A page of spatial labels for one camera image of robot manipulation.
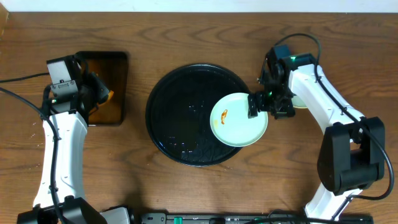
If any round black serving tray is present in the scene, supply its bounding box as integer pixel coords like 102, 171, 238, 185
146, 63, 249, 167

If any black rectangular water tray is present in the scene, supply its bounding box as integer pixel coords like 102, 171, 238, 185
77, 51, 129, 126

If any light blue plate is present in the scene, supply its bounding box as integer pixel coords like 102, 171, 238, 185
210, 93, 268, 147
292, 95, 307, 109

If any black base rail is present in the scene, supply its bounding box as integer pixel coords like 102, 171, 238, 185
133, 212, 374, 224

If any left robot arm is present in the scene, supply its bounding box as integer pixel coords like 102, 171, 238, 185
17, 52, 131, 223

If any light blue plate top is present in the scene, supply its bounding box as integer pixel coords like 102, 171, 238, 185
292, 95, 307, 109

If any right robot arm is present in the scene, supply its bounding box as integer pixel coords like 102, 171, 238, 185
246, 45, 385, 221

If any orange green scrub sponge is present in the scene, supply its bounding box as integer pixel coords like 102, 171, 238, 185
97, 90, 114, 106

